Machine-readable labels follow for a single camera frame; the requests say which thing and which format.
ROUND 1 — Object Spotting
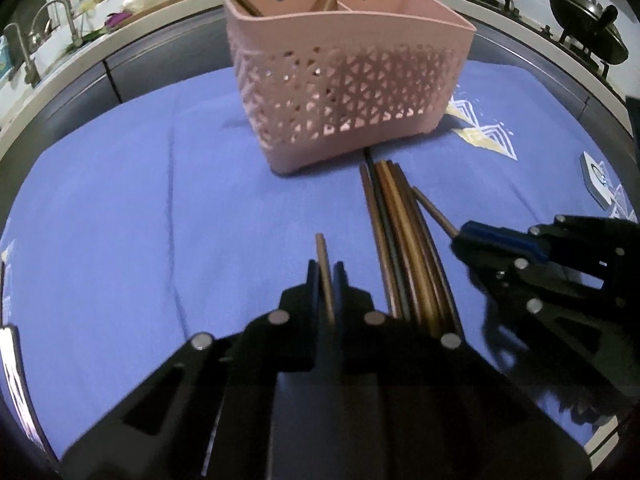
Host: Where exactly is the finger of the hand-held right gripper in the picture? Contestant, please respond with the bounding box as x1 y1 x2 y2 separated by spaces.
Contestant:
459 215 640 282
451 240 640 402

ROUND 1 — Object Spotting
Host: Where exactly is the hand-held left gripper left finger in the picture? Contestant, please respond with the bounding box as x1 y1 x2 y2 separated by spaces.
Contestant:
60 259 332 480

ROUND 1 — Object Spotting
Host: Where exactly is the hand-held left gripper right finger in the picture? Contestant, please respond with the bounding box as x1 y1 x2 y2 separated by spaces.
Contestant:
334 260 592 480

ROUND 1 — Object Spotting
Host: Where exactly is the light brown wooden chopstick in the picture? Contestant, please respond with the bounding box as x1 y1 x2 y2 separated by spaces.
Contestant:
315 233 336 324

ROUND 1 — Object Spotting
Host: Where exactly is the bundle of wooden chopsticks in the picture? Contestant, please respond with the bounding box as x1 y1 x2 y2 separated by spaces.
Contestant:
359 149 463 338

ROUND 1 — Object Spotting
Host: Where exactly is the dark brown wooden chopstick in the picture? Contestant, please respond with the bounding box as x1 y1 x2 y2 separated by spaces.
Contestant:
411 186 460 239

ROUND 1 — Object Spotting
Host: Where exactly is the pink plastic utensil basket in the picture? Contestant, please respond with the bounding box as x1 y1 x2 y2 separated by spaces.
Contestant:
223 0 476 176

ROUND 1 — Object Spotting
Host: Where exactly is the small white square device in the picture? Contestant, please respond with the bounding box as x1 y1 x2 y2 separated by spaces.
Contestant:
580 151 619 210

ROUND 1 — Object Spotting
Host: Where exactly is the blue printed tablecloth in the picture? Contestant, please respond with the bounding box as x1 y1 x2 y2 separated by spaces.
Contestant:
0 57 640 466

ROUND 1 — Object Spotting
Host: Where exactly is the gas stove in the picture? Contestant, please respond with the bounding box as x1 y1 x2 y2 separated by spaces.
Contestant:
452 0 640 103

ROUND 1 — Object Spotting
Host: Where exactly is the black wok with lid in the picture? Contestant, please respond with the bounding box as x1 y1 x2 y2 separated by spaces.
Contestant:
548 0 630 66

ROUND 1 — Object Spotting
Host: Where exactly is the beige kitchen counter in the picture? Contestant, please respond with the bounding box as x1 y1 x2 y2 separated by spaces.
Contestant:
0 0 640 161

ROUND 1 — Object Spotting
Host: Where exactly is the smartphone with patterned case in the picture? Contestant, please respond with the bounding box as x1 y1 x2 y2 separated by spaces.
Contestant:
0 325 57 461

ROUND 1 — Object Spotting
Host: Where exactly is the curved steel faucet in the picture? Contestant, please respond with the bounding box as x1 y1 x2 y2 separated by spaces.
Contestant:
27 0 84 48

